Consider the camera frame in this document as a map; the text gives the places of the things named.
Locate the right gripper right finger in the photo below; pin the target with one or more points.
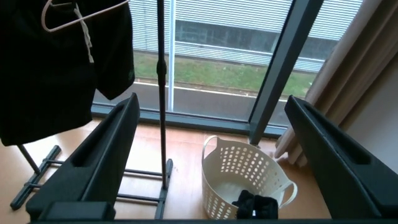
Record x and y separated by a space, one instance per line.
326 161

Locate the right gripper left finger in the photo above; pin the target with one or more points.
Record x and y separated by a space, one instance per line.
109 174

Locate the black shorts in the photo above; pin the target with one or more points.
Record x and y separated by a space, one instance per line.
46 87

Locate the pink clothes hanger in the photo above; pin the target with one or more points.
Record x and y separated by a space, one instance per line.
77 19

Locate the white laundry basket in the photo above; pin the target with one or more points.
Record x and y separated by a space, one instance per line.
242 168

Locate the black clothes rack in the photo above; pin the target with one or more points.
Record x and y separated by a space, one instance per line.
161 93

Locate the black garment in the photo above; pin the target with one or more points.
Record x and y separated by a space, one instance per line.
258 205

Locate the window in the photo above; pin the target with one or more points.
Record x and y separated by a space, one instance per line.
286 62

